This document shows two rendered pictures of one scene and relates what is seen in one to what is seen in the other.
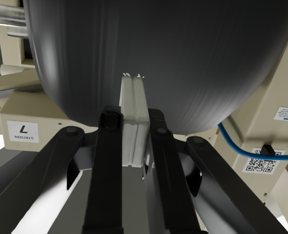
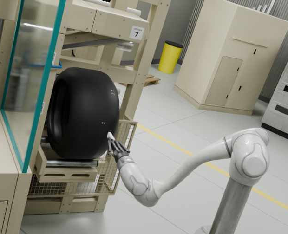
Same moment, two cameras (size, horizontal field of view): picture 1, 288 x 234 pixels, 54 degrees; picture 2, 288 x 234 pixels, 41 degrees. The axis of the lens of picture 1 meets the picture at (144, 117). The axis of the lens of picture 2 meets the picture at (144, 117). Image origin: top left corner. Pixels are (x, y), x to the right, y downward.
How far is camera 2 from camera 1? 2.05 m
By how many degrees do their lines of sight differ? 67
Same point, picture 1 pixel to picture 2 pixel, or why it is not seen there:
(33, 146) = (135, 23)
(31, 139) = (134, 28)
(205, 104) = (89, 116)
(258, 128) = (53, 74)
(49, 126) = (124, 35)
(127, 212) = not seen: outside the picture
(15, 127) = (139, 35)
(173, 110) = (95, 113)
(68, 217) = not seen: outside the picture
